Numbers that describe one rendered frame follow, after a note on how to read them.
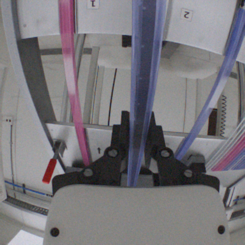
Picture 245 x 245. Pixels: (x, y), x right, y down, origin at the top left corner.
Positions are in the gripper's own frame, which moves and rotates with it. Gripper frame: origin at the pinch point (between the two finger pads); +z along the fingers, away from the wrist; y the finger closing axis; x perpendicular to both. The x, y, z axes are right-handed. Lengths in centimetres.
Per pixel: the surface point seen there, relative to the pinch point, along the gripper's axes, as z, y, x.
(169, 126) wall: 139, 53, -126
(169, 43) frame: 47.3, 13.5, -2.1
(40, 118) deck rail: 11.7, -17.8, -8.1
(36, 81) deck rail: 13.4, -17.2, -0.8
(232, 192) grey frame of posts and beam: 13, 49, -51
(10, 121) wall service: 129, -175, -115
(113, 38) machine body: 57, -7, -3
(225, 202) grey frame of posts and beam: 9, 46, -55
